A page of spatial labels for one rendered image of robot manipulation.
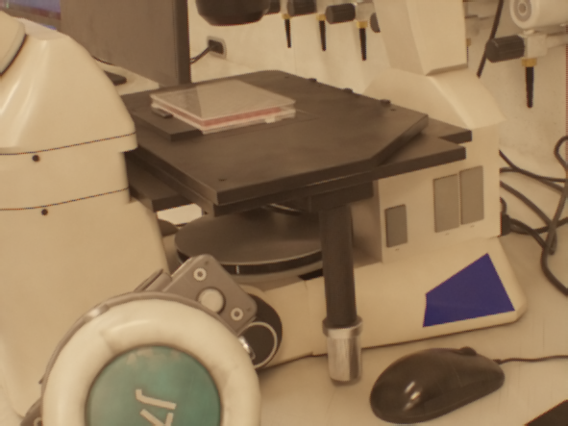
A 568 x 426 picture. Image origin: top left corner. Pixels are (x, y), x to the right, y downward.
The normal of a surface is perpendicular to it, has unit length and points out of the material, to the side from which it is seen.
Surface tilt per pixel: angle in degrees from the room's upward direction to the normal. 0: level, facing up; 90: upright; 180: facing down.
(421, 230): 90
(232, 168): 0
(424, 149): 0
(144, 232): 90
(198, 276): 69
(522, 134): 90
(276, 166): 0
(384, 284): 49
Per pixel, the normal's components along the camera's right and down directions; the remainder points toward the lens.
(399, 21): -0.86, 0.37
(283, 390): -0.08, -0.94
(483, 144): 0.44, 0.25
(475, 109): 0.21, -0.59
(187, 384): 0.23, -0.13
